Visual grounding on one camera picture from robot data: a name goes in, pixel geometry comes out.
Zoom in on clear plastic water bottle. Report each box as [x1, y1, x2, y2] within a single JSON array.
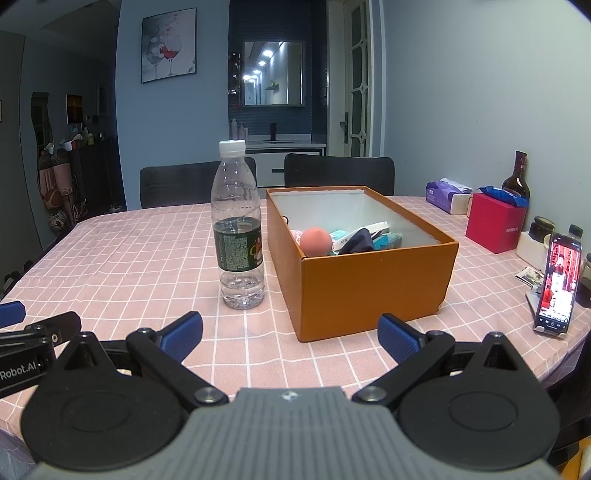
[[211, 140, 265, 310]]

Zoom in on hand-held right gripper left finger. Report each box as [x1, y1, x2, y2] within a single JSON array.
[[55, 311, 229, 408]]

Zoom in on phone stand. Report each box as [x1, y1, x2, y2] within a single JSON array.
[[525, 284, 571, 340]]

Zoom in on navy elastic fabric band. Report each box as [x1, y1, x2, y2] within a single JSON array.
[[339, 228, 376, 254]]

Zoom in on dark glass liquor bottle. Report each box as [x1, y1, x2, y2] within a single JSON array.
[[502, 150, 531, 200]]

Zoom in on dark shelf cabinet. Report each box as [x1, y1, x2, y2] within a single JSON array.
[[69, 138, 125, 215]]

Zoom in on dark framed wall picture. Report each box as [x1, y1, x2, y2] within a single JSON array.
[[65, 93, 84, 124]]

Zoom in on hanging pink bags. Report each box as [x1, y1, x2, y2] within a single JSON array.
[[38, 150, 77, 213]]

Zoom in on orange cardboard box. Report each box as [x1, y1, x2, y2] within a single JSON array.
[[265, 185, 460, 343]]

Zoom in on wavy wall mirror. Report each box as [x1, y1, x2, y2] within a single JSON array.
[[31, 91, 54, 153]]

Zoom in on dark lidded jar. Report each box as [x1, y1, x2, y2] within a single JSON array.
[[529, 216, 556, 243]]

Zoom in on white vanity cabinet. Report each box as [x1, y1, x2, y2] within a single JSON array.
[[245, 138, 327, 188]]

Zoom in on purple tissue pack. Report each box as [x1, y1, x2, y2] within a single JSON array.
[[426, 178, 474, 214]]

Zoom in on white glazed door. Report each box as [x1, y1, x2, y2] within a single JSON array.
[[325, 0, 384, 160]]

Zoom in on wine glass wall picture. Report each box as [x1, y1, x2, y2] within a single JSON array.
[[141, 7, 198, 84]]

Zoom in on pink checked tablecloth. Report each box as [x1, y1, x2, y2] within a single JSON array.
[[0, 196, 591, 480]]

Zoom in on black chair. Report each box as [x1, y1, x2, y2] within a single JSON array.
[[139, 157, 257, 209], [284, 154, 396, 197]]

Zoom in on dark glass jar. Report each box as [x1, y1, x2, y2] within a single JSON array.
[[577, 253, 591, 309]]

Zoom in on white tissue packet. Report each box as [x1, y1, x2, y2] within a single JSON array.
[[330, 222, 392, 244]]

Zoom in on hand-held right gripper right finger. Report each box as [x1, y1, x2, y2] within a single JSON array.
[[351, 313, 527, 408]]

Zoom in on smartphone with lit screen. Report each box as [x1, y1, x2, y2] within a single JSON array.
[[534, 233, 583, 334]]

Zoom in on small printed paper packet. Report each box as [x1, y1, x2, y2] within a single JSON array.
[[515, 267, 546, 289]]

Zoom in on white container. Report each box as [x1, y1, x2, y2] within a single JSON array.
[[516, 231, 552, 271]]

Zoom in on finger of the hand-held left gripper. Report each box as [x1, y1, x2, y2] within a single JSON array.
[[0, 301, 27, 328], [25, 311, 83, 345]]

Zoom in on blue snack packet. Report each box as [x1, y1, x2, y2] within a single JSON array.
[[478, 185, 529, 208]]

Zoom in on red gift box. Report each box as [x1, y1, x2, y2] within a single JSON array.
[[465, 192, 528, 254]]

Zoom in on peach sponge ball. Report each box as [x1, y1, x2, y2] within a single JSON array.
[[300, 227, 332, 258]]

